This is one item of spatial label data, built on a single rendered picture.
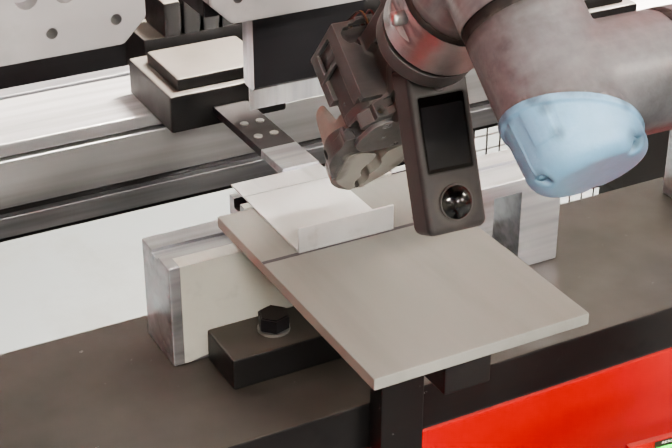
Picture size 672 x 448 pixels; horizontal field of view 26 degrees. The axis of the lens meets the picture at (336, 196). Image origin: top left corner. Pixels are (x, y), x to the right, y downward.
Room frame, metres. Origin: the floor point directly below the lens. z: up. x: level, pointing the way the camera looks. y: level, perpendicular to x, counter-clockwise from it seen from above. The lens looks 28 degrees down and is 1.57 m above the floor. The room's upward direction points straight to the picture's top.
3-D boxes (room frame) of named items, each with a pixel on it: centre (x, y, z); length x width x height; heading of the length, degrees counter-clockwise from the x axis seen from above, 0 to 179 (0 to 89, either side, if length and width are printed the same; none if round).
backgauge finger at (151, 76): (1.25, 0.09, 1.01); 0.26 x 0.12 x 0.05; 28
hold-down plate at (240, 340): (1.07, -0.04, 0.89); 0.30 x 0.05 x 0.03; 118
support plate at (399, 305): (0.97, -0.04, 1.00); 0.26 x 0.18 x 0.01; 28
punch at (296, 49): (1.11, 0.03, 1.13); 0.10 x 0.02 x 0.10; 118
